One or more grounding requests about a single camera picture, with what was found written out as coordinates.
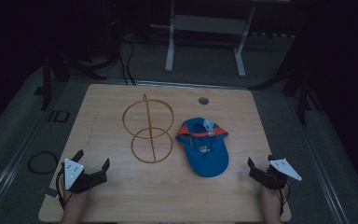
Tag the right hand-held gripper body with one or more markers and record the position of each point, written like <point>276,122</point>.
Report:
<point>272,178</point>

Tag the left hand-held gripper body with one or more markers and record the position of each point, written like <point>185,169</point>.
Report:
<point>84,181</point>

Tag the blue and orange cap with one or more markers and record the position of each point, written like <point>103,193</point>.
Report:
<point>206,152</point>

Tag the person's left hand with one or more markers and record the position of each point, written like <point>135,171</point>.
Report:
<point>76,200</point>

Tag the person's right hand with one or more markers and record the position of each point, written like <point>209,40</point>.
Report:
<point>272,199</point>

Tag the black tripod stand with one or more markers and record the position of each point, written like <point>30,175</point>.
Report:
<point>48,77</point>
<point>303,93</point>

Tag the black rectangular floor bracket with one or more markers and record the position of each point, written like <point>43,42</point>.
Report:
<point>60,116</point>

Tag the white metal stand frame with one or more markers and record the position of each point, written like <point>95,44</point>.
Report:
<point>205,25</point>

